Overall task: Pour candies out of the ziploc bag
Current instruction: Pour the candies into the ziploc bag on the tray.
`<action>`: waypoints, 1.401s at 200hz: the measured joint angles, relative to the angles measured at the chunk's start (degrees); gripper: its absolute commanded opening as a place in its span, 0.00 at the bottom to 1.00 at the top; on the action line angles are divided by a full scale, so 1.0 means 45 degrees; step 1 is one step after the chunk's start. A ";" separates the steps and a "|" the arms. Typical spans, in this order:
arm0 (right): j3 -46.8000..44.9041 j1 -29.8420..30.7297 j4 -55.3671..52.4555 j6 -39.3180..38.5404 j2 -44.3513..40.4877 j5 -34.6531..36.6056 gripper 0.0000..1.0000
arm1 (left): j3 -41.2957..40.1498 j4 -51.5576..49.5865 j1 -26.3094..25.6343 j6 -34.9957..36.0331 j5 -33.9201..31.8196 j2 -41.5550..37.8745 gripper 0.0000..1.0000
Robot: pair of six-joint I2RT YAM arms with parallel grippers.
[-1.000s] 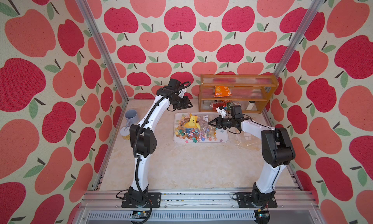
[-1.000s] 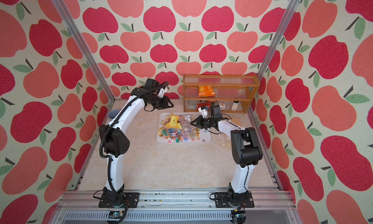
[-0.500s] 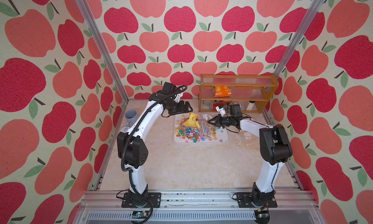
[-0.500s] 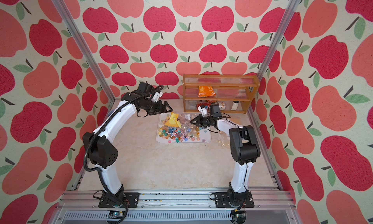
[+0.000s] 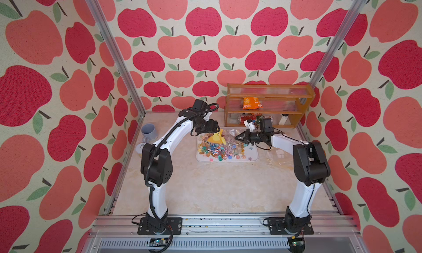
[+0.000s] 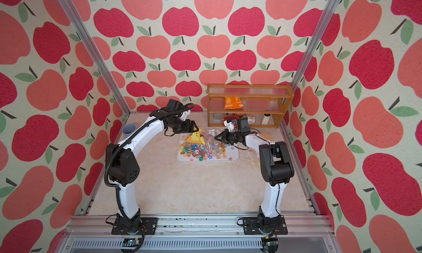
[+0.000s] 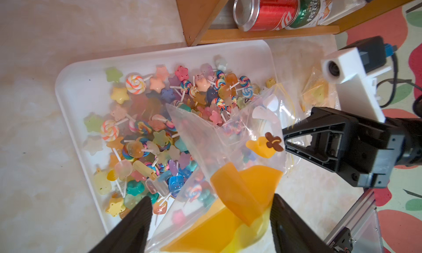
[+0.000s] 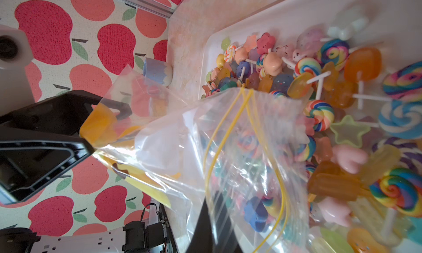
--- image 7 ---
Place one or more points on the ziploc bag of candies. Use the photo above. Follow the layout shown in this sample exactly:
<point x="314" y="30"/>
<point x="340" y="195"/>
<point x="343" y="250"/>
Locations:
<point x="318" y="92"/>

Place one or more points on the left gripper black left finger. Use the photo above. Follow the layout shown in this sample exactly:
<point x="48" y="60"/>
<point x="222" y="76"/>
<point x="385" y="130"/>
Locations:
<point x="130" y="235"/>

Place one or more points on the poured candies pile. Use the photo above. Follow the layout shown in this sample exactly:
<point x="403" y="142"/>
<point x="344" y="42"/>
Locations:
<point x="147" y="157"/>

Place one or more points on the green white drink can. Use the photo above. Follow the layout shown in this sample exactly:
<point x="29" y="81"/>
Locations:
<point x="311" y="13"/>

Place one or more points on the white plastic tray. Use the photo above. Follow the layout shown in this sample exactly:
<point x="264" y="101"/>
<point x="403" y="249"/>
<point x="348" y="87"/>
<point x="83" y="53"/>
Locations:
<point x="82" y="89"/>

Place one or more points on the red soda can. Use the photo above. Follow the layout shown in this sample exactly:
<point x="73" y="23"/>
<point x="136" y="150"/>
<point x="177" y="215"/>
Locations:
<point x="264" y="15"/>

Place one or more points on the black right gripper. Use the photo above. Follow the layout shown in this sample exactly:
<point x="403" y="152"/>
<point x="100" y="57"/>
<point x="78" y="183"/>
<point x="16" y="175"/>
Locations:
<point x="361" y="151"/>

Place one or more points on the wooden shelf rack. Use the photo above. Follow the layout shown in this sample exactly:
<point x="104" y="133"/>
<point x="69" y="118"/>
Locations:
<point x="219" y="21"/>

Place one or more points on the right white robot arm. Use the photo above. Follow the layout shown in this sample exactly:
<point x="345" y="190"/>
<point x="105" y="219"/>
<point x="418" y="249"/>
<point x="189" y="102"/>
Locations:
<point x="413" y="149"/>

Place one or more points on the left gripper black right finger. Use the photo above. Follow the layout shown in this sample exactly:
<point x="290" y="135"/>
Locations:
<point x="290" y="233"/>

